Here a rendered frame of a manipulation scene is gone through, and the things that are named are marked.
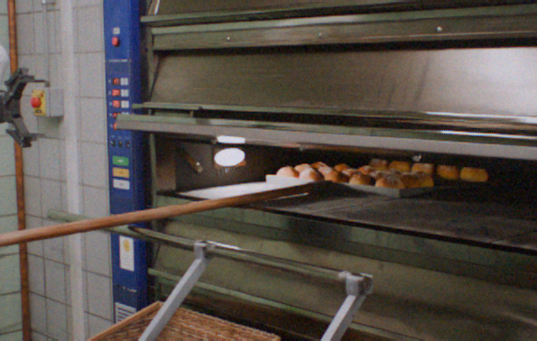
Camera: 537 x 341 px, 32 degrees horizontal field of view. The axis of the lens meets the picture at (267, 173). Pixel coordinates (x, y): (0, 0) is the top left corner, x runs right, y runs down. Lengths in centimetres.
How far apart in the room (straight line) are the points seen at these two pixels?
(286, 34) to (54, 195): 135
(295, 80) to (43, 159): 137
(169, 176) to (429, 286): 107
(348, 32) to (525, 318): 80
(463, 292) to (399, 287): 18
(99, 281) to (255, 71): 109
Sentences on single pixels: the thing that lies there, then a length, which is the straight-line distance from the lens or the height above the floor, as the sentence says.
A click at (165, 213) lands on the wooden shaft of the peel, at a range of 246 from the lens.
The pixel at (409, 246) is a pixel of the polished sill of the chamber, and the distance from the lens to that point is 219.
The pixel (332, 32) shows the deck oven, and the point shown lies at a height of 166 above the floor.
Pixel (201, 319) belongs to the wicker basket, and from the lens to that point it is 276.
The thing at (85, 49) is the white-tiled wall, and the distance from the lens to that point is 323.
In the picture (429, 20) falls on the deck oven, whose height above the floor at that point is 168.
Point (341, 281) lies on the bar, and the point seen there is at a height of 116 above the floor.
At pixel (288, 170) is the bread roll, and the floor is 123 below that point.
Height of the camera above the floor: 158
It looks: 7 degrees down
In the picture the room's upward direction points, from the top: 1 degrees counter-clockwise
